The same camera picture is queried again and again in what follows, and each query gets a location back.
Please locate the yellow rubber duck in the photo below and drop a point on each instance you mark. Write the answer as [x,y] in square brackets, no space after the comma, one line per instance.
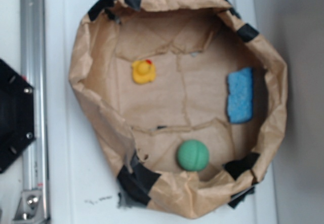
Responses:
[143,71]

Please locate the green dimpled ball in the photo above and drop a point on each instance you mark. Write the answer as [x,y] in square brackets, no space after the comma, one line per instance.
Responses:
[193,155]

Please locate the brown paper bag bin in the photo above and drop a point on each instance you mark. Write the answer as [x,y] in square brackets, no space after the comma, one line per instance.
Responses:
[194,45]

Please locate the blue sponge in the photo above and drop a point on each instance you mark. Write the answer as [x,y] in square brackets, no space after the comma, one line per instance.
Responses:
[240,97]

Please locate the aluminium extrusion rail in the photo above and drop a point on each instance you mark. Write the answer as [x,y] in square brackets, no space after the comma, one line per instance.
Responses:
[33,66]

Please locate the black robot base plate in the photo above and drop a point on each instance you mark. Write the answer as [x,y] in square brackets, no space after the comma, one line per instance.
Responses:
[17,115]

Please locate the metal corner bracket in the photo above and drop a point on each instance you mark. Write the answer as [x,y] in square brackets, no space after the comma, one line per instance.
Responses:
[30,208]

